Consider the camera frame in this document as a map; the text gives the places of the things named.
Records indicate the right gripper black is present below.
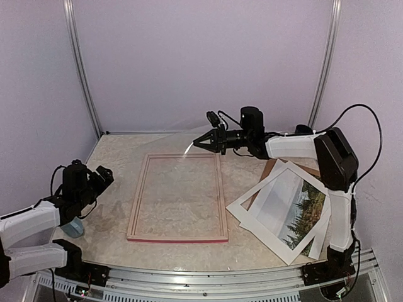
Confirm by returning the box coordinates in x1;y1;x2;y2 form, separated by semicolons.
193;123;251;155

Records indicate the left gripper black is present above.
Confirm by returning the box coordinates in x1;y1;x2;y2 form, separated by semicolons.
76;165;113;210

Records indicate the clear acrylic glass sheet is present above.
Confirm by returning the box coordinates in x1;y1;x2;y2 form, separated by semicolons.
138;124;213;155

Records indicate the wooden picture frame pink edge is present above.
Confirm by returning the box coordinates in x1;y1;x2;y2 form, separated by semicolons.
127;153;229;243

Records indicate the landscape photo print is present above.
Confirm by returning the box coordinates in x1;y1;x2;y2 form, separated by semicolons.
248;169;326;250

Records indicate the white mat board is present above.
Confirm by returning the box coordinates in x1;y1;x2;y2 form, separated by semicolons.
226;159;331;265

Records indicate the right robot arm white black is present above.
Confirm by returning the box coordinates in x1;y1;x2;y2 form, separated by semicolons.
193;106;358;279

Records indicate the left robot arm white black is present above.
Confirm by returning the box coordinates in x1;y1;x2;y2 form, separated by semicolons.
1;160;114;286

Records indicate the light blue mug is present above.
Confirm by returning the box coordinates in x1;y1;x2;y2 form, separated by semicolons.
60;217;84;238

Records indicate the dark green cup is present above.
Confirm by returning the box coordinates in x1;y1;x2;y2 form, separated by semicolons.
295;124;312;135

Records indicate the brown backing board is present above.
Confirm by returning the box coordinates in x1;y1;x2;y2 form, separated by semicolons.
246;159;321;211

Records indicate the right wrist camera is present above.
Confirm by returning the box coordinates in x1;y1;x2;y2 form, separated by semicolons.
206;111;221;128

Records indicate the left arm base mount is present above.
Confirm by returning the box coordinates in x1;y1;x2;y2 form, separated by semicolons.
52;239;110;287

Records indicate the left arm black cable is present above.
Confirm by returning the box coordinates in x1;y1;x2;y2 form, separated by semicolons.
47;267;64;302

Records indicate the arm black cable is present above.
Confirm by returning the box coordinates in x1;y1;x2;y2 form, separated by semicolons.
47;267;64;302
327;104;383;193

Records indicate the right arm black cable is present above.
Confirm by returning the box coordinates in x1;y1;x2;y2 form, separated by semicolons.
327;104;383;193

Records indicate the right aluminium post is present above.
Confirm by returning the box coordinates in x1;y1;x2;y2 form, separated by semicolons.
308;0;342;128

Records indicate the aluminium post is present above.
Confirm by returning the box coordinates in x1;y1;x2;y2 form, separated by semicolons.
62;0;103;140
308;0;342;128

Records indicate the front aluminium rail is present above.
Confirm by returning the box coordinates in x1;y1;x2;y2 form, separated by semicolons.
22;249;390;301

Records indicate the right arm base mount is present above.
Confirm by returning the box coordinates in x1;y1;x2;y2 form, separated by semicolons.
300;243;356;286

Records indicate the left aluminium post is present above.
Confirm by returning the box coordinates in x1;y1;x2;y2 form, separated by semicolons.
62;0;103;140

